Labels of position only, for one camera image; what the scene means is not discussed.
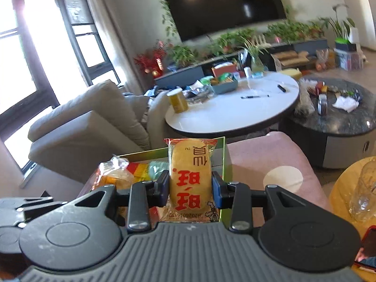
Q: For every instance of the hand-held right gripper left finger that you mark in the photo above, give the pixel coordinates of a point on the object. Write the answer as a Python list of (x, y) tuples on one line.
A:
[(164, 189)]

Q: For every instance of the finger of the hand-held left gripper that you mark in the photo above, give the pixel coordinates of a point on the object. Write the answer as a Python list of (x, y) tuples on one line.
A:
[(32, 210)]

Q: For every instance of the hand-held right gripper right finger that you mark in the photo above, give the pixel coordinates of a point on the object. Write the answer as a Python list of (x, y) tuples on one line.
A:
[(216, 187)]

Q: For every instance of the green cardboard box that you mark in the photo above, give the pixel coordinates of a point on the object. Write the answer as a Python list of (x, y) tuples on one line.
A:
[(227, 167)]

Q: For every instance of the yellow red print cracker packet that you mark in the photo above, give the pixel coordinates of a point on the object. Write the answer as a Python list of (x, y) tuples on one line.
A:
[(191, 179)]

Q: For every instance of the pale teal snack packet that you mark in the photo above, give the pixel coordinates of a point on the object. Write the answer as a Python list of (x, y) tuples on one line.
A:
[(158, 169)]

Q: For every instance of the red yellow snack packet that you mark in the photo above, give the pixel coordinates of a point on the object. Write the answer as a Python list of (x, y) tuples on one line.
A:
[(139, 171)]

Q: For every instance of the pink dotted cushion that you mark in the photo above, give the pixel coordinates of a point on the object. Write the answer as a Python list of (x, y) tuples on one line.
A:
[(258, 155)]

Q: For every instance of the orange snack packet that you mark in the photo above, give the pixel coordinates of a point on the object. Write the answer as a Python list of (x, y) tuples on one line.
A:
[(113, 174)]

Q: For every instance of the white round table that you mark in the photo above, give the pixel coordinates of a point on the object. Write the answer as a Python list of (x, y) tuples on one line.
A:
[(229, 111)]

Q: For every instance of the yellow can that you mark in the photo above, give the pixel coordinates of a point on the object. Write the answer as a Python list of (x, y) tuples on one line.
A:
[(177, 101)]

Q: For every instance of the beige sofa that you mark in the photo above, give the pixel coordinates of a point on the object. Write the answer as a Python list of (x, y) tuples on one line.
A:
[(94, 123)]

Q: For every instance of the black pen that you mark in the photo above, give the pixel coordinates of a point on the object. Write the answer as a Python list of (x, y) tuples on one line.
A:
[(255, 96)]

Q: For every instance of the blue plastic basket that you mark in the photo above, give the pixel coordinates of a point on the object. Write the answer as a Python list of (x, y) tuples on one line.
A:
[(224, 87)]

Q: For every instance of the dark television cabinet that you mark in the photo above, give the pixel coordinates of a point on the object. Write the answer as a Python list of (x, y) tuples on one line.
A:
[(182, 75)]

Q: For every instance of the orange storage box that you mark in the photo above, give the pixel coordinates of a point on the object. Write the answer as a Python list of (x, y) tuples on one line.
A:
[(224, 70)]

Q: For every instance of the small white cup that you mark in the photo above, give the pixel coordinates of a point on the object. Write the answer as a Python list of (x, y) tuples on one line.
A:
[(248, 72)]

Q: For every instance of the round wooden side table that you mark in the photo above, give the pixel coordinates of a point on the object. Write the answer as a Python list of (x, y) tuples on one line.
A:
[(340, 208)]

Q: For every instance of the red flower plant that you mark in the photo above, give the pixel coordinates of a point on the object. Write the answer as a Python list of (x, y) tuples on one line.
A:
[(151, 60)]

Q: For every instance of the dark round coffee table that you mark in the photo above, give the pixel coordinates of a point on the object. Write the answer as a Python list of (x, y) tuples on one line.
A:
[(337, 135)]

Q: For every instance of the glass jar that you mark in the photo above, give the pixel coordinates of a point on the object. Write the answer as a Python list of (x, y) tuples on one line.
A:
[(322, 105)]

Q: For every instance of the potted green plant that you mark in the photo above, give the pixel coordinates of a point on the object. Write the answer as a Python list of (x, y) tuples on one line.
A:
[(182, 55), (227, 42)]

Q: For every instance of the yellow flat box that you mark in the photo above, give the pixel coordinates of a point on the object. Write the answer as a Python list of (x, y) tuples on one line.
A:
[(290, 73)]

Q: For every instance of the glass vase with plant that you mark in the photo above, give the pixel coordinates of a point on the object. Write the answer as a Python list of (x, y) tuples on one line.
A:
[(254, 55)]

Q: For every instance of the clear glass cup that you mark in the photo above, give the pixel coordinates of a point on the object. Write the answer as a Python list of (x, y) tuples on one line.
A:
[(364, 191)]

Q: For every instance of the open cardboard box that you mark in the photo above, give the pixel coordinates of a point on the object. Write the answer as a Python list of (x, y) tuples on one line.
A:
[(290, 58)]

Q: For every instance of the white cloth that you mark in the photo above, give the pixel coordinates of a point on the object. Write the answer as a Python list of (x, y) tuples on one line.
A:
[(346, 104)]

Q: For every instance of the dark framed window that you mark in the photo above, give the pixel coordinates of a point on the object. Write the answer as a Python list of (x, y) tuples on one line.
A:
[(58, 50)]

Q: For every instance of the red phone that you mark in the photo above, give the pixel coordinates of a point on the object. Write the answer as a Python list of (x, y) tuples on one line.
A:
[(367, 249)]

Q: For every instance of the plastic bag of fruit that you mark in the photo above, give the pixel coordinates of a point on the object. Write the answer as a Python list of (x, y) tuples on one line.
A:
[(321, 61)]

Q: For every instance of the hanging green vine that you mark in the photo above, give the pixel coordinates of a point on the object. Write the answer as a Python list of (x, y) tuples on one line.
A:
[(169, 8)]

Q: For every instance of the clear storage bin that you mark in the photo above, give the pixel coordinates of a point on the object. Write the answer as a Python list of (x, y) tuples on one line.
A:
[(349, 61)]

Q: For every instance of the green lid box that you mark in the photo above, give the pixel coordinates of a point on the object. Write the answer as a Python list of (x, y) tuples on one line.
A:
[(346, 45)]

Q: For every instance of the tall leafy plant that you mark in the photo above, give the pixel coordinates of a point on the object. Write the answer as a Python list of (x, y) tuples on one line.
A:
[(339, 20)]

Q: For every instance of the black wall television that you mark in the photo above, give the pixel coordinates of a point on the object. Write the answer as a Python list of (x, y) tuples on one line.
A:
[(223, 6)]

